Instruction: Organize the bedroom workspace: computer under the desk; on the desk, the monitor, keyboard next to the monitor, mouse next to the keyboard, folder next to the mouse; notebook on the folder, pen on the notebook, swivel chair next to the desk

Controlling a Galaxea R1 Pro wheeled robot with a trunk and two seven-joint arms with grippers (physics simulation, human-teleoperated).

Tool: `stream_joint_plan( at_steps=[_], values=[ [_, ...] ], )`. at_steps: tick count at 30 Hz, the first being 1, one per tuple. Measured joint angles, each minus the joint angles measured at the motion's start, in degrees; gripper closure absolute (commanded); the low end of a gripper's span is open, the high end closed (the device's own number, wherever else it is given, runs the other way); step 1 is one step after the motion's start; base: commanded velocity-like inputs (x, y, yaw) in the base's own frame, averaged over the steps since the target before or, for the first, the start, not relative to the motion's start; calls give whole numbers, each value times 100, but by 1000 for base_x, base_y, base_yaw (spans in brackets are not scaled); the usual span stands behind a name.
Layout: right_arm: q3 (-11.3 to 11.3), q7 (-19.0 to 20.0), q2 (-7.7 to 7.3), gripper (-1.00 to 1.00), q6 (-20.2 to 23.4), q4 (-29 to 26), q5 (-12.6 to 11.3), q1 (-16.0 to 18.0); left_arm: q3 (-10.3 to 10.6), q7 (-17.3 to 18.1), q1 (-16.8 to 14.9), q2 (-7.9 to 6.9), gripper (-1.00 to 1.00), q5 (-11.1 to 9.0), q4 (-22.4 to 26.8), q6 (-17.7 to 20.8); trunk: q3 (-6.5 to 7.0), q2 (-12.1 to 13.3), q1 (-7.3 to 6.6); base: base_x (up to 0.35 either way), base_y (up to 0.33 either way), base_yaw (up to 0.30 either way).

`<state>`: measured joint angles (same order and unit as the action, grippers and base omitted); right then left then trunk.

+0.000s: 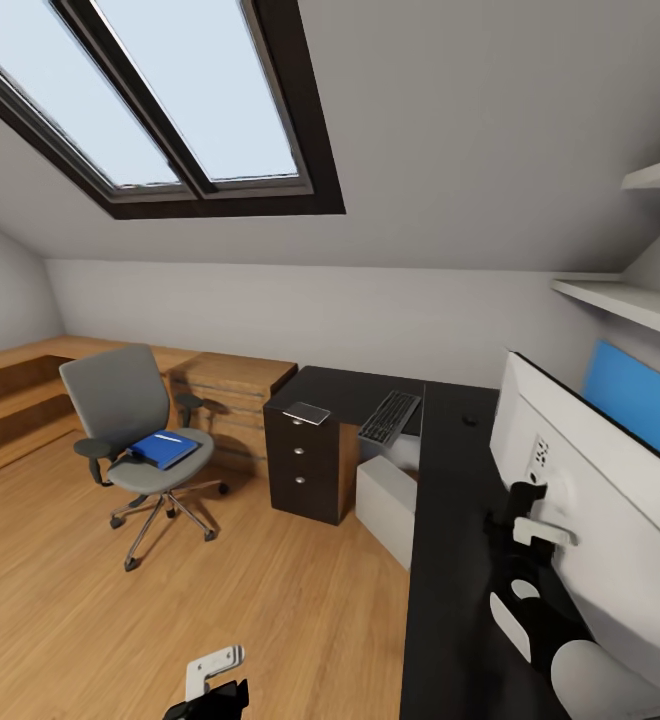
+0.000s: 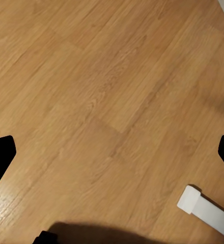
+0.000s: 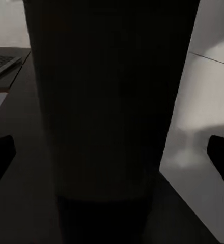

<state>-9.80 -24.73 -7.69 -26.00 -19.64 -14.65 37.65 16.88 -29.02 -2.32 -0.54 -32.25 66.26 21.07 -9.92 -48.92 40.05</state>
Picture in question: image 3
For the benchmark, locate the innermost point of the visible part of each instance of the desk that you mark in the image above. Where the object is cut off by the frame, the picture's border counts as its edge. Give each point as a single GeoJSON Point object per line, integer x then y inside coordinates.
{"type": "Point", "coordinates": [28, 211]}

